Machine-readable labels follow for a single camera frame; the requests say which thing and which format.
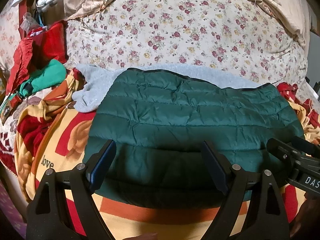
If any dark green puffer jacket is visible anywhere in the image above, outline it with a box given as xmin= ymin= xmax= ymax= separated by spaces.
xmin=84 ymin=68 xmax=304 ymax=209

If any dark red striped cloth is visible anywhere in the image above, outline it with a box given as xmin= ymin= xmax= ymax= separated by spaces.
xmin=277 ymin=82 xmax=299 ymax=103

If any orange yellow red blanket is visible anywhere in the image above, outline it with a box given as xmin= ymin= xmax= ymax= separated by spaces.
xmin=15 ymin=69 xmax=319 ymax=239

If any teal green garment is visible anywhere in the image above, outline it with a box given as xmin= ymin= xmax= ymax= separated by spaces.
xmin=16 ymin=59 xmax=67 ymax=99

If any light blue fleece garment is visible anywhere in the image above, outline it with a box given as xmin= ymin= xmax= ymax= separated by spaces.
xmin=72 ymin=63 xmax=259 ymax=113

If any white floral quilt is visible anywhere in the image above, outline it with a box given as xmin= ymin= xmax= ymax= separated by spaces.
xmin=63 ymin=0 xmax=320 ymax=103

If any red garment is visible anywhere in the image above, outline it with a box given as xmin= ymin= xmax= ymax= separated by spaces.
xmin=6 ymin=20 xmax=68 ymax=94

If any metal pot with plastic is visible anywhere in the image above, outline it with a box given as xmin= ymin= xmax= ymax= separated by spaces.
xmin=36 ymin=0 xmax=65 ymax=25

